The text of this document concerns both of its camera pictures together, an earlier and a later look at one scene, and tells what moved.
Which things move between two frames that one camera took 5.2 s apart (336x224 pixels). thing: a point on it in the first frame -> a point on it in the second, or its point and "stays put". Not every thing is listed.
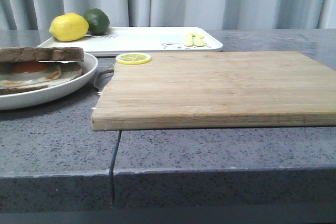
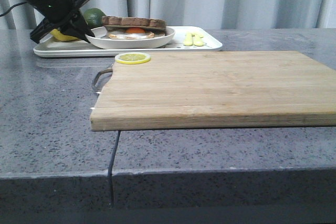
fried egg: [28, 73] -> [133, 33]
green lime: [98, 21] stays put
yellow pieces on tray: [198, 39] stays put
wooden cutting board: [216, 90] stays put
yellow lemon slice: [133, 58] stays put
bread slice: [30, 54] -> [134, 21]
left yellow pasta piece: [188, 39] stays put
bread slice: [8, 90] -> [157, 29]
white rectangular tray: [146, 40] stays put
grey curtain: [32, 1] stays put
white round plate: [41, 96] -> [102, 39]
